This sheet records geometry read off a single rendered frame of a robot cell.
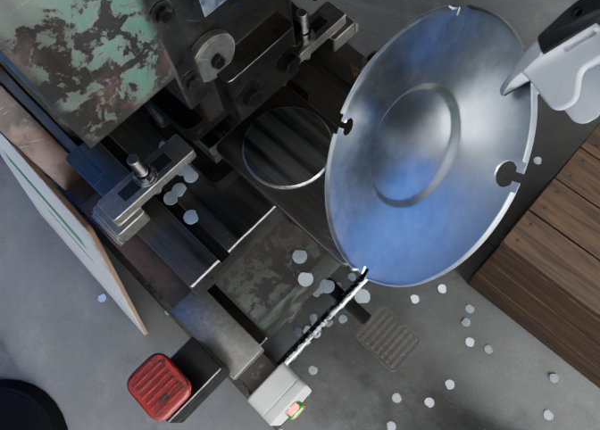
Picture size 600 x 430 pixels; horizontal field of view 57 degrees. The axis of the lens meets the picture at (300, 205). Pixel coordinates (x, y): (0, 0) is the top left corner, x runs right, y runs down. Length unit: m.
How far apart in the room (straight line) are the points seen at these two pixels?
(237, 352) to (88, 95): 0.49
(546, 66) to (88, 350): 1.36
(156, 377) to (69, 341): 0.92
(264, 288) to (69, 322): 0.89
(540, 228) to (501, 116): 0.74
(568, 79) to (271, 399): 0.57
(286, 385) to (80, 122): 0.51
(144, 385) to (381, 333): 0.70
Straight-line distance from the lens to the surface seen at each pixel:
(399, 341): 1.31
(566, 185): 1.29
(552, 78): 0.47
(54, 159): 1.02
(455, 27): 0.60
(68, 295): 1.66
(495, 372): 1.51
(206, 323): 0.84
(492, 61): 0.54
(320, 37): 0.89
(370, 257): 0.59
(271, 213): 0.81
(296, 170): 0.74
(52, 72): 0.42
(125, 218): 0.81
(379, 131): 0.62
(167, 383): 0.72
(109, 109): 0.47
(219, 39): 0.57
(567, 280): 1.22
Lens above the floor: 1.45
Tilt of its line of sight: 68 degrees down
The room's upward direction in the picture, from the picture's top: 11 degrees counter-clockwise
